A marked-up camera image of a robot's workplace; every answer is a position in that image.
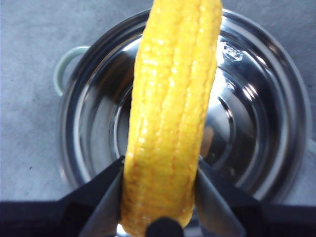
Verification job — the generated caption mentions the yellow corn cob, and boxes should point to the yellow corn cob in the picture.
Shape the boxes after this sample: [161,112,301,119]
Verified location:
[120,0,223,237]

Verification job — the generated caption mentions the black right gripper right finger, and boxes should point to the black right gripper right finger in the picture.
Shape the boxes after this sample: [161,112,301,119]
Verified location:
[195,159,316,237]

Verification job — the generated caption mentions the sage green electric cooking pot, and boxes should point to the sage green electric cooking pot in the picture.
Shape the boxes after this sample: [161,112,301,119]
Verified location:
[53,8,316,207]

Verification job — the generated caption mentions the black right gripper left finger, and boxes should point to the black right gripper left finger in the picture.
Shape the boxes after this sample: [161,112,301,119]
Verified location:
[0,155,125,237]

